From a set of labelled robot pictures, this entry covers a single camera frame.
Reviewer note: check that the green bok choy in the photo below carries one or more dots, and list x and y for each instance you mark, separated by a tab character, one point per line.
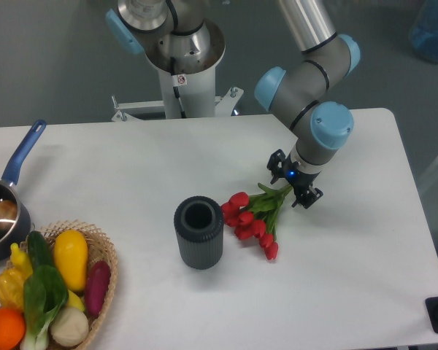
44	294

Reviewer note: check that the purple eggplant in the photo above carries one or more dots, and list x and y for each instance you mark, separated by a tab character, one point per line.
96	287

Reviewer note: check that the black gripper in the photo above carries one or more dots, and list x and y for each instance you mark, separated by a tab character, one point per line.
282	167

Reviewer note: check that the yellow squash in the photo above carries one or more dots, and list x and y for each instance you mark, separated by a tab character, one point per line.
71	258

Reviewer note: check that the bread roll in pan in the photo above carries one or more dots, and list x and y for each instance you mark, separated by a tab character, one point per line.
8	214

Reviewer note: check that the blue transparent container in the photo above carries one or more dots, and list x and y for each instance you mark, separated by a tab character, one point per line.
423	35

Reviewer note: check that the blue handled saucepan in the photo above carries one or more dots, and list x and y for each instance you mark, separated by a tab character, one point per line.
15	221

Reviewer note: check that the orange fruit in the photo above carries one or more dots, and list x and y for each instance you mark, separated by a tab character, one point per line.
12	328

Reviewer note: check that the green cucumber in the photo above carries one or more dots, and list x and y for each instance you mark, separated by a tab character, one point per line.
38	250

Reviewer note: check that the dark grey ribbed vase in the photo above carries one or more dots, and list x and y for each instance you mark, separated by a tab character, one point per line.
198	224

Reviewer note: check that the beige garlic bulb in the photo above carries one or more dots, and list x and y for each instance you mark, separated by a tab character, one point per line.
70	327

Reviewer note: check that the yellow bell pepper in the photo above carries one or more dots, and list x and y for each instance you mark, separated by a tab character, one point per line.
11	289

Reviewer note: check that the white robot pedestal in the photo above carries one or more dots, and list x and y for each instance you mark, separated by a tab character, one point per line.
184	96

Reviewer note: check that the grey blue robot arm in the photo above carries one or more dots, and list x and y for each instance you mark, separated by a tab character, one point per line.
185	48

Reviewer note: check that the yellow banana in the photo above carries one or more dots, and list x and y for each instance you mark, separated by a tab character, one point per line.
75	301

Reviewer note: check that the red tulip bouquet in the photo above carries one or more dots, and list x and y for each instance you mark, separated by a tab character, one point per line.
256	216

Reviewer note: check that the small yellow gourd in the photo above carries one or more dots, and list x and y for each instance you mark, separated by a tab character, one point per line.
20	260

